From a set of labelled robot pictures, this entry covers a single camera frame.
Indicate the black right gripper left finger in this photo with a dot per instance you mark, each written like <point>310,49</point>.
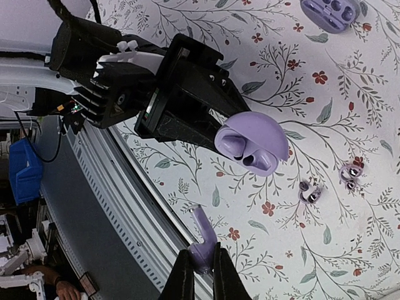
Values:
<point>180,283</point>

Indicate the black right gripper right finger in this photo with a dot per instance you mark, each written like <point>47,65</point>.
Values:
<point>226,281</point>

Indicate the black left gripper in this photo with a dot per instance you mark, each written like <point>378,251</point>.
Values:
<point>188,86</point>

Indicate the light purple round earbud case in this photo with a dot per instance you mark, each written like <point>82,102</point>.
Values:
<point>254,140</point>

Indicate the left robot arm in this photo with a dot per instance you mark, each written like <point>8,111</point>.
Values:
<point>58,70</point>

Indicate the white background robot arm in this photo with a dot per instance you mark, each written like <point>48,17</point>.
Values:
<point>21,270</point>

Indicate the dark purple open earbud case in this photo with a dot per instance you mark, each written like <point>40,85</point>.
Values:
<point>332,16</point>

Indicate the person's hand in background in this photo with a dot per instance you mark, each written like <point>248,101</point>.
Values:
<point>66,291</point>

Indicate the floral patterned table mat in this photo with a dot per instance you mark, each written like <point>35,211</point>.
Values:
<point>336,96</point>

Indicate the chrome purple earbud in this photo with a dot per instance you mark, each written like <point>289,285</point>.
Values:
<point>308,194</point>
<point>349,175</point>

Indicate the blue plastic storage bin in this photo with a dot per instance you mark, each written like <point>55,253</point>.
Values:
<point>25,172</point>

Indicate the aluminium front rail frame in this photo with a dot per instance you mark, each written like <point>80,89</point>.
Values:
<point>121,206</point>

